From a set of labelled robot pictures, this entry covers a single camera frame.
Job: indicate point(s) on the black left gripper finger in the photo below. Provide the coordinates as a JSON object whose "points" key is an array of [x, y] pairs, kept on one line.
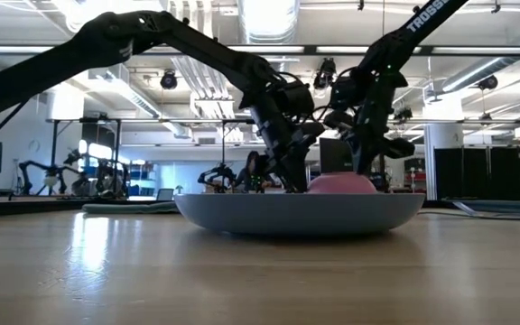
{"points": [[303, 173], [290, 176]]}

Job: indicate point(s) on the pink bowl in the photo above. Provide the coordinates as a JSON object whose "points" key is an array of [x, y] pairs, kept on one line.
{"points": [[341, 184]]}

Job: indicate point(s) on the blue-grey round plate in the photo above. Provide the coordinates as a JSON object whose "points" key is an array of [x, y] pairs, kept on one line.
{"points": [[296, 212]]}

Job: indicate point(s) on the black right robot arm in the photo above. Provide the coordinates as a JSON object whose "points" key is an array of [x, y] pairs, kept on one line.
{"points": [[400, 40]]}

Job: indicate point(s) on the black background robot arm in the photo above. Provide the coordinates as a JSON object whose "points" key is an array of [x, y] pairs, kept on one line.
{"points": [[104, 176], [217, 173], [48, 173]]}

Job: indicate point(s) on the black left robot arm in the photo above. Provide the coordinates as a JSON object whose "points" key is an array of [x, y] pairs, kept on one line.
{"points": [[39, 67]]}

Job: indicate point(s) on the black monitor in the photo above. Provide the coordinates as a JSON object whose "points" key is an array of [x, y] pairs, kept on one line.
{"points": [[334, 155]]}

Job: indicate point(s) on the person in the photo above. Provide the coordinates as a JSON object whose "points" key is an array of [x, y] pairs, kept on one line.
{"points": [[248, 173]]}

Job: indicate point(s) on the black ceiling spotlight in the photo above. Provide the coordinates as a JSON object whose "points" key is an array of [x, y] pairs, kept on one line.
{"points": [[169, 80], [488, 82], [325, 72]]}

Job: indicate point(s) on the black partition screen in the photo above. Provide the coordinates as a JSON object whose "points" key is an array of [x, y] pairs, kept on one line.
{"points": [[490, 173]]}

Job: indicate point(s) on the open grey laptop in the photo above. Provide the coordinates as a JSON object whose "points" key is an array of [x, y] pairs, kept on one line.
{"points": [[165, 194]]}

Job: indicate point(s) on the teal folded cloth napkin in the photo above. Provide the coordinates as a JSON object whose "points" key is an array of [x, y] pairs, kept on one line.
{"points": [[129, 207]]}

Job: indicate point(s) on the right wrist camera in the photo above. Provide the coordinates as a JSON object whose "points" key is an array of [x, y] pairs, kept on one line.
{"points": [[397, 148]]}

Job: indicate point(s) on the black background rig frame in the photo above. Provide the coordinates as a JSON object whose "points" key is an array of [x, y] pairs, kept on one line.
{"points": [[54, 149]]}

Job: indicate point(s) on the round wall clock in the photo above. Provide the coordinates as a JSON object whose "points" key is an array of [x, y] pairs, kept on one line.
{"points": [[34, 145]]}

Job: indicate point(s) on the black aluminium table frame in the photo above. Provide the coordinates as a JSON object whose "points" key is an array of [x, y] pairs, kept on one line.
{"points": [[16, 207]]}

